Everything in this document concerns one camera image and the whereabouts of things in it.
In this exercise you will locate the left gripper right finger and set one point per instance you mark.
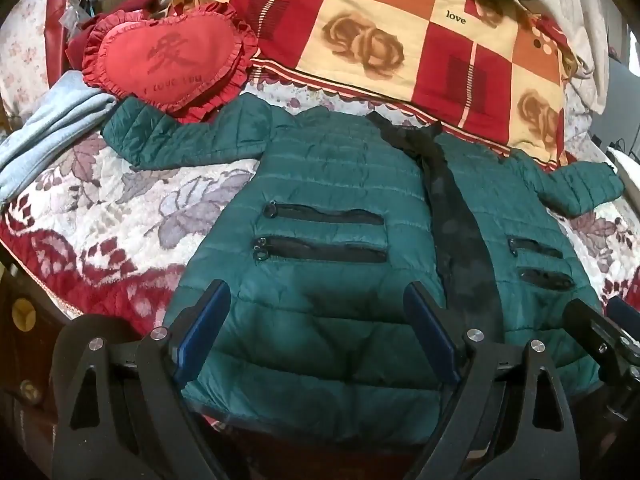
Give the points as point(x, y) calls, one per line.
point(507, 415)

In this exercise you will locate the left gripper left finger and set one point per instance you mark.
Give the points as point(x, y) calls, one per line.
point(121, 414)

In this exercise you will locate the green quilted puffer jacket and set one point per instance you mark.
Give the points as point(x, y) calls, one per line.
point(343, 213)

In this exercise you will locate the floral red white bedspread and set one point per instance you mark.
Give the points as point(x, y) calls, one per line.
point(99, 237)

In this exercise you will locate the light blue folded cloth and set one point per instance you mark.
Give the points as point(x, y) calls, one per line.
point(66, 112)

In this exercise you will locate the red cream checkered rose blanket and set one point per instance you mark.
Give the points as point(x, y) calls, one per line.
point(492, 71)

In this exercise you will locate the red heart-shaped ruffled pillow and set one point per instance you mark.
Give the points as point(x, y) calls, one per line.
point(188, 66)

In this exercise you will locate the white floral bed sheet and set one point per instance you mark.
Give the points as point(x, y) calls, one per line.
point(296, 99)

